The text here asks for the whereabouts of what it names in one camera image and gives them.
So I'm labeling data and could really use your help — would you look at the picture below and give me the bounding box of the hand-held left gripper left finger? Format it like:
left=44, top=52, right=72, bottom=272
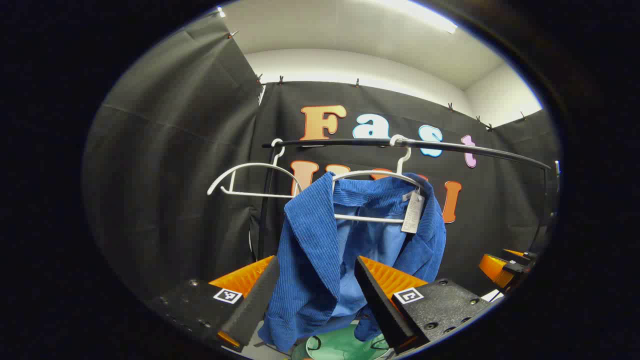
left=150, top=255, right=281, bottom=353

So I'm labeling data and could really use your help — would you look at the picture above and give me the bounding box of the white paper hang tag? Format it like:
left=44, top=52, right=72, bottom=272
left=401, top=192, right=426, bottom=234

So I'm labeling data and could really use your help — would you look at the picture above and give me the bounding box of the black backdrop cloth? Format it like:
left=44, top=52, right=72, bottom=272
left=82, top=15, right=561, bottom=321

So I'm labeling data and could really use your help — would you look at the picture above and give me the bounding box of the green laundry hamper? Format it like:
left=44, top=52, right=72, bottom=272
left=290, top=320, right=396, bottom=360

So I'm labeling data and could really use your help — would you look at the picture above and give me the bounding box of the white plastic clothes hanger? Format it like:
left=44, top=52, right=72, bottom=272
left=207, top=138, right=303, bottom=199
left=332, top=134, right=426, bottom=224

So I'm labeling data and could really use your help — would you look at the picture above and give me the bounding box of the blue corduroy jacket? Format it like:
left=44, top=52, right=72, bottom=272
left=257, top=172, right=447, bottom=353

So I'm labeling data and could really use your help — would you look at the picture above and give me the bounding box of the black metal clothes rack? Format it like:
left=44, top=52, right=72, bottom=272
left=257, top=137, right=558, bottom=261

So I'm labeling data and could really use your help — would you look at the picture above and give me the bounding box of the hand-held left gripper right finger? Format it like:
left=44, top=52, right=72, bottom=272
left=354, top=255, right=493, bottom=355

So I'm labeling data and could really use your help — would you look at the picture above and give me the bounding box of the row of black binder clips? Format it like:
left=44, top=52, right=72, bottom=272
left=227, top=30, right=528, bottom=133

